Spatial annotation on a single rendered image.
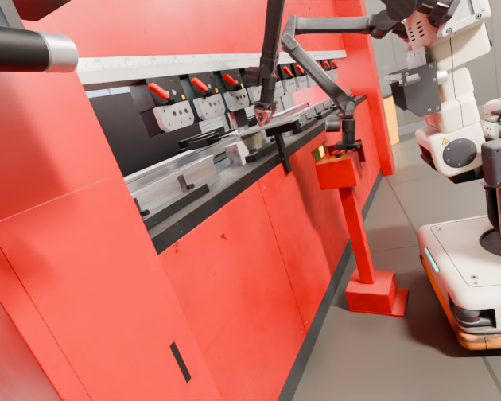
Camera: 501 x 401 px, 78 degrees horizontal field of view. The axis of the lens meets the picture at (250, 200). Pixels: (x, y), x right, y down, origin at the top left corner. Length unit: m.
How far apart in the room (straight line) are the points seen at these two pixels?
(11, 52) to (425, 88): 1.12
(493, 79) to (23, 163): 5.60
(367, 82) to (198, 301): 2.89
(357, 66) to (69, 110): 3.05
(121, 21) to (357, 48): 2.66
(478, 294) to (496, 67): 4.65
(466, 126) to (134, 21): 1.11
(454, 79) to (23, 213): 1.24
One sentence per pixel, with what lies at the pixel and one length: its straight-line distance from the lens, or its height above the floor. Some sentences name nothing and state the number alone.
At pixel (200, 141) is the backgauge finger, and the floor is 1.02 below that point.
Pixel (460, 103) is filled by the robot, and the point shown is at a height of 0.89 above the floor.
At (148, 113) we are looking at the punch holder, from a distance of 1.05.
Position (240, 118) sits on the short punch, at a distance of 1.42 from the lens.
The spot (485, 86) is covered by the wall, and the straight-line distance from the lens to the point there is 5.70.
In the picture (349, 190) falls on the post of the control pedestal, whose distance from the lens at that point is 1.44.
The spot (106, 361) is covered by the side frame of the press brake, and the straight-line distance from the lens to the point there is 0.62.
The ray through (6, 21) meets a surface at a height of 1.19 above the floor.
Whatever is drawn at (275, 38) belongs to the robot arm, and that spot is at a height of 1.28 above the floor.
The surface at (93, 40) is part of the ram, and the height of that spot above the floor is 1.36.
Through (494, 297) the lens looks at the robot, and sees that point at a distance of 1.35.
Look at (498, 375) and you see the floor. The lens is 1.47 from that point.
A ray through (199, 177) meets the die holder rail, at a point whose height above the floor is 0.92.
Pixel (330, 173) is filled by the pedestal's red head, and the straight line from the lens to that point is 1.36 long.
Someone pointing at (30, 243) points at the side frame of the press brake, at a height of 1.00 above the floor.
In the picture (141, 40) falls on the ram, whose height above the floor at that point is 1.37.
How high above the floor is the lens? 1.09
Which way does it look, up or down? 16 degrees down
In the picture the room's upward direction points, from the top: 18 degrees counter-clockwise
